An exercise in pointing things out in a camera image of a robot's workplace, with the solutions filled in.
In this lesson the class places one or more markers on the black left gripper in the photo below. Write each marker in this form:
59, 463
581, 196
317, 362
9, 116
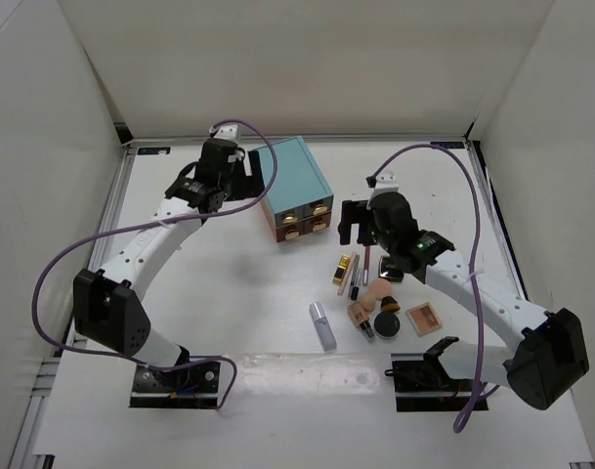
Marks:
250, 186

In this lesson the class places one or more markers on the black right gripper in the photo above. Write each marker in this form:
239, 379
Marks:
355, 213

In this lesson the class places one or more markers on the teal and orange drawer box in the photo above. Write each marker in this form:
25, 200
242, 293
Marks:
300, 200

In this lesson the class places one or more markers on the beige foundation bottle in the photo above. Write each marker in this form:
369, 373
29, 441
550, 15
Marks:
359, 317

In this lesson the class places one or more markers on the lavender lipstick tube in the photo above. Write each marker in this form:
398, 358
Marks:
322, 327

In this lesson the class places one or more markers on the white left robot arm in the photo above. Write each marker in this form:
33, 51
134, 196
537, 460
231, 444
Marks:
107, 303

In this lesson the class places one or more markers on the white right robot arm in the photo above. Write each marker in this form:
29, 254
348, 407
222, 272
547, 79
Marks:
543, 353

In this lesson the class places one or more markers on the pink makeup pencil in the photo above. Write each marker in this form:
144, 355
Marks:
348, 274

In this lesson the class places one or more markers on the peach makeup sponge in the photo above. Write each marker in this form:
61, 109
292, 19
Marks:
378, 289

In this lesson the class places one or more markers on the red lip gloss stick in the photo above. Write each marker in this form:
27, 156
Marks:
366, 260

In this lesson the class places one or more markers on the gold black lipstick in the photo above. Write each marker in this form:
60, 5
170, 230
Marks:
341, 269

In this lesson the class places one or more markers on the black square compact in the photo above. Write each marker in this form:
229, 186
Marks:
389, 271

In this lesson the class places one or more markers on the silver black eyeliner pen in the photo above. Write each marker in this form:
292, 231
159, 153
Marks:
356, 279

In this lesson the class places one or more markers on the black orange kabuki brush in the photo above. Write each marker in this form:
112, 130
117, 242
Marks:
389, 304

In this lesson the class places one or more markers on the black round jar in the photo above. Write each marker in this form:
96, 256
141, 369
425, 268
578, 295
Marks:
387, 325

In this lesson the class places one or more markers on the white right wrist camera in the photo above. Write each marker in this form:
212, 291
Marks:
383, 182

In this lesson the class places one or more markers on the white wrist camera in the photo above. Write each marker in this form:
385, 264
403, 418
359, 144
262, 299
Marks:
227, 132
383, 182

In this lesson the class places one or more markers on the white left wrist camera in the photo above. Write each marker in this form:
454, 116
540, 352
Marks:
227, 132

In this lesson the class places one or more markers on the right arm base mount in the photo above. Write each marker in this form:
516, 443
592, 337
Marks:
416, 390

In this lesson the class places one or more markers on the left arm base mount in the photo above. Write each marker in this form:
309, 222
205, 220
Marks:
196, 387

